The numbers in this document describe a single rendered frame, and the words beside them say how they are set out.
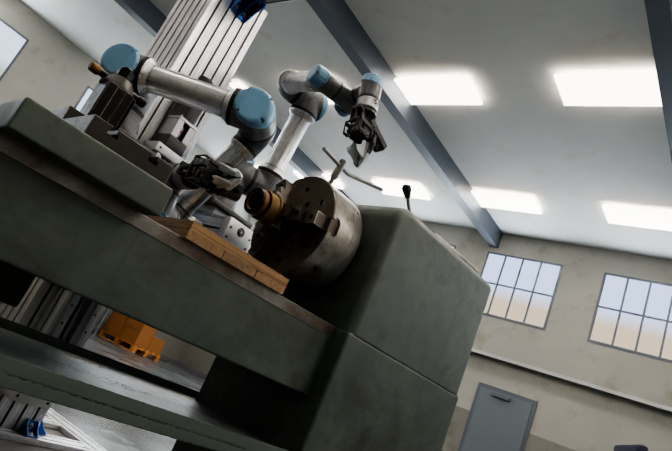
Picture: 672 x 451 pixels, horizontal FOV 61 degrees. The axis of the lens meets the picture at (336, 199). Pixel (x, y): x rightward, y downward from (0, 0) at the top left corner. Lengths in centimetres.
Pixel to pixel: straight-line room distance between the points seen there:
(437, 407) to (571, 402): 956
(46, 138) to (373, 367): 100
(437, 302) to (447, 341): 14
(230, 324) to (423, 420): 76
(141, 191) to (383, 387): 89
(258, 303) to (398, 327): 47
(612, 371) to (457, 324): 960
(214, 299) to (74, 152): 44
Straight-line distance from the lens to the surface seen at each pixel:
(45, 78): 1368
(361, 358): 155
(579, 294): 1194
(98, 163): 107
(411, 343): 171
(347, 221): 154
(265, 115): 167
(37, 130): 104
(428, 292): 173
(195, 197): 176
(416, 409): 180
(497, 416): 1161
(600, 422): 1127
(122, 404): 108
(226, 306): 130
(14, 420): 218
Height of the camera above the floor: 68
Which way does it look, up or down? 19 degrees up
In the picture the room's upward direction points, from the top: 24 degrees clockwise
